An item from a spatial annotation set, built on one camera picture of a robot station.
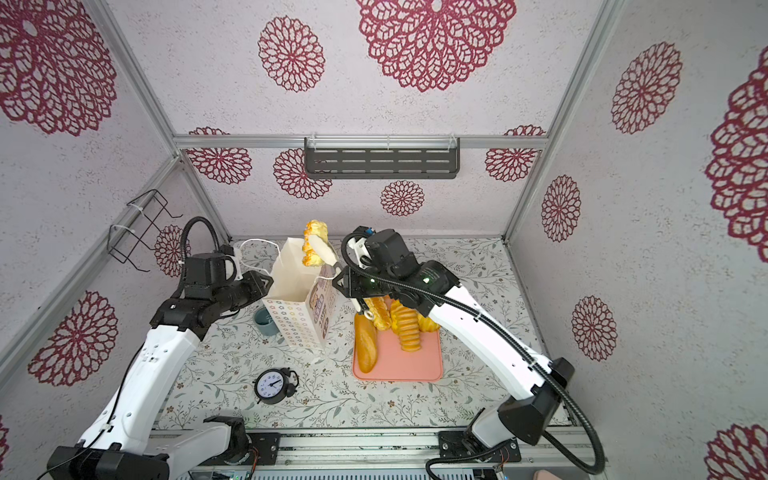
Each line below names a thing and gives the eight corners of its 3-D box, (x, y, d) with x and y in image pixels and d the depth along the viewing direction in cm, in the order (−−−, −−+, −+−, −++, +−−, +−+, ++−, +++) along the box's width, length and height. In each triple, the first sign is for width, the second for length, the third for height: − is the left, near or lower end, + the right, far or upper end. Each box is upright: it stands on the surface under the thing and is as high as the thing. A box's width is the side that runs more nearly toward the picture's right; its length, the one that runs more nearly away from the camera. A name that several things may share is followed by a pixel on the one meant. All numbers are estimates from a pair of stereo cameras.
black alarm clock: (253, 404, 83) (248, 400, 80) (261, 371, 88) (257, 367, 86) (294, 404, 83) (291, 400, 80) (300, 371, 88) (297, 367, 86)
